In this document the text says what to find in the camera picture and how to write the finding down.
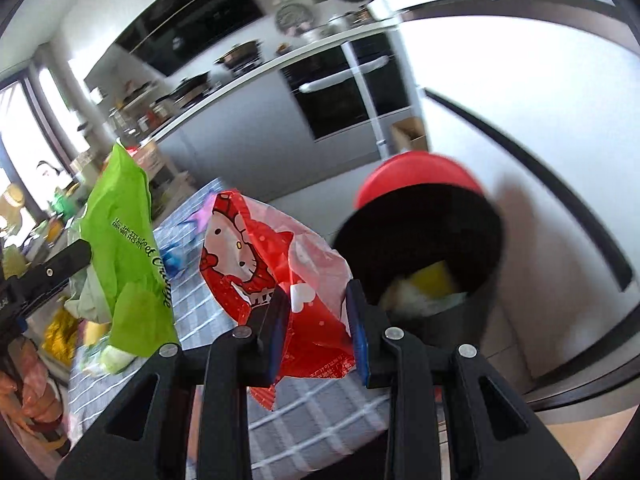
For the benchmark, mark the grey lower cabinets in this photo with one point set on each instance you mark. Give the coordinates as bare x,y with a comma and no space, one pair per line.
240,130

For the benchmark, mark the beige storage trolley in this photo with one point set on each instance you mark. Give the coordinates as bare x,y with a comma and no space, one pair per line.
165,175

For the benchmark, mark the white mop pole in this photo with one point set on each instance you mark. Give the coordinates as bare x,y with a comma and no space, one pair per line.
367,105

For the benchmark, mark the silver round steamer rack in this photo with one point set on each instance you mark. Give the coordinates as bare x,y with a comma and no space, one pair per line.
294,16

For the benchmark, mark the black wok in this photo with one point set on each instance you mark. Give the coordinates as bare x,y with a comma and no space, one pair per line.
192,85

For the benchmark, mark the person's left hand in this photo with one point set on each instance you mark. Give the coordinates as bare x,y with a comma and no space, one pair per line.
35,390

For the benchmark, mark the cardboard box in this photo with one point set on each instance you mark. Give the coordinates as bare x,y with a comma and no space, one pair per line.
407,135

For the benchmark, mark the red cartoon plastic bag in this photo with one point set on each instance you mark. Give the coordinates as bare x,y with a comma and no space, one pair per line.
240,255

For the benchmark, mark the grey checked star tablecloth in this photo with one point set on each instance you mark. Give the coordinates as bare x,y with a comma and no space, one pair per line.
310,425

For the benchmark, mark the copper cooking pot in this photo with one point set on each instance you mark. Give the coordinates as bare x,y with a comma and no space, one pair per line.
240,54

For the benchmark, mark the green snack bag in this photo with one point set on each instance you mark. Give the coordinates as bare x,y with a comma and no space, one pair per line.
125,240

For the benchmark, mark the black kitchen faucet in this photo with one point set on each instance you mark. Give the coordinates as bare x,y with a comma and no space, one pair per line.
47,166

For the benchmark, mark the yellow hanging colander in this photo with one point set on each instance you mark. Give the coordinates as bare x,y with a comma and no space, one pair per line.
12,200

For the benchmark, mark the red round stool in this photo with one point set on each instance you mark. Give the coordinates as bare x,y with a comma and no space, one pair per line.
415,172

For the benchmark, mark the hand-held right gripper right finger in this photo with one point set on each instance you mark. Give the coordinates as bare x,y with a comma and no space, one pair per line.
357,330

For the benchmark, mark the black range hood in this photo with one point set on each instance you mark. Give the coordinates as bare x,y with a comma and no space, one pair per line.
190,15

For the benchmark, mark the blue wrapper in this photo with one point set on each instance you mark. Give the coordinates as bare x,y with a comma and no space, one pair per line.
176,260

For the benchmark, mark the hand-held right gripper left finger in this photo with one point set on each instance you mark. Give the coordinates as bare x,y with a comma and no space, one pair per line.
277,330

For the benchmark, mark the black built-in oven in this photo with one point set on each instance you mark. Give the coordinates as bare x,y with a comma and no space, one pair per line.
340,95

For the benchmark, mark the black trash bin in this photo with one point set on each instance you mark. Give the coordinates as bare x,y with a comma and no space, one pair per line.
465,310

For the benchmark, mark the gold foil bag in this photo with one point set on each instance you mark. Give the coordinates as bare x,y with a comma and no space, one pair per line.
60,335

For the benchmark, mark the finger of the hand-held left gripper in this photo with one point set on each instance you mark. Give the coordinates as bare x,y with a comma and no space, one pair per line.
55,270

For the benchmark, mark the white refrigerator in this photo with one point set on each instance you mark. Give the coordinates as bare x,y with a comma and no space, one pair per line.
550,85

